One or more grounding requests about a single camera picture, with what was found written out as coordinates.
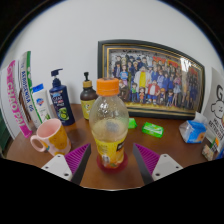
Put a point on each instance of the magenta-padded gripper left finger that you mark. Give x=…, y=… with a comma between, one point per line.
x=78, y=159

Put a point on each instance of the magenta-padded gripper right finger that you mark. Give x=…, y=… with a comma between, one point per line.
x=146, y=159

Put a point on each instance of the orange-capped clear drink bottle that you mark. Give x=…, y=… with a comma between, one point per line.
x=108, y=130

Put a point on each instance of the green packet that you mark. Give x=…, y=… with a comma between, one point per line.
x=152, y=129
x=132, y=123

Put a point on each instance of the pink mug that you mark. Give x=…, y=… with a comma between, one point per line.
x=53, y=135

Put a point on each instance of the blue tissue pack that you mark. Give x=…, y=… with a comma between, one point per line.
x=192, y=130

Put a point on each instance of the dark blue pump bottle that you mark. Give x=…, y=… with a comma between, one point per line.
x=61, y=103

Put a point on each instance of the brown pump bottle yellow label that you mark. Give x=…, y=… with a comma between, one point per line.
x=87, y=100

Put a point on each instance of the white bottle with blue cap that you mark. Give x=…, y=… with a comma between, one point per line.
x=41, y=105

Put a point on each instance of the framed group picture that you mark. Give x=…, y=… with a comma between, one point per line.
x=150, y=76

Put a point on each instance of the pink and white tube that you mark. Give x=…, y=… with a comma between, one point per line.
x=16, y=100

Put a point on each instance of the white paper gift bag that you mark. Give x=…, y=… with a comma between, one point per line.
x=216, y=106

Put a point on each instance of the white blue and green tube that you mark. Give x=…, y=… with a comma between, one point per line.
x=27, y=80

